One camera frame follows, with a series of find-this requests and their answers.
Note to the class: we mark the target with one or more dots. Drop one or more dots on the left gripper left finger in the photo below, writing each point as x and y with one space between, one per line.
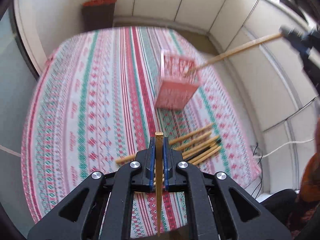
100 207

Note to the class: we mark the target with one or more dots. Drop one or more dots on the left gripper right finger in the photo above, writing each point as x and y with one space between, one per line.
217 207

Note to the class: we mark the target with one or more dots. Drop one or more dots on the dark bin with red bag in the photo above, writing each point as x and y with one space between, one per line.
98 14

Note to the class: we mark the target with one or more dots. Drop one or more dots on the black tipped chopstick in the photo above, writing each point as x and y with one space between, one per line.
201 151

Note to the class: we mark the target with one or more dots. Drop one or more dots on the patterned red green tablecloth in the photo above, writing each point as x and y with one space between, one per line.
95 103

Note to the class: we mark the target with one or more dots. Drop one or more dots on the wooden chopstick on table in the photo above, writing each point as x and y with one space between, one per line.
193 142
199 147
191 134
205 156

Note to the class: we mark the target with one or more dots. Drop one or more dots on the pink perforated utensil holder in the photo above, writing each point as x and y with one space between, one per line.
173 88

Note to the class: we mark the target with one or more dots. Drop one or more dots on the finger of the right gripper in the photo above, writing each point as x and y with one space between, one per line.
290 34

